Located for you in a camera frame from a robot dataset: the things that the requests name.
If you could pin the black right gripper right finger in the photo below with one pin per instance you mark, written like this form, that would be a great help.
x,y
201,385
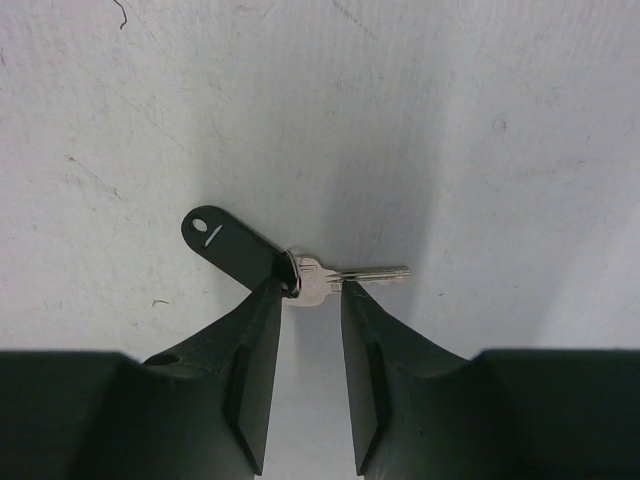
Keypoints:
x,y
410,400

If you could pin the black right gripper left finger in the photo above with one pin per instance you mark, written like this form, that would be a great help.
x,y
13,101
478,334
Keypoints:
x,y
216,389

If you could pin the key with black tag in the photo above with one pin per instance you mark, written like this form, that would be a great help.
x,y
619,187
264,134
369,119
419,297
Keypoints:
x,y
247,257

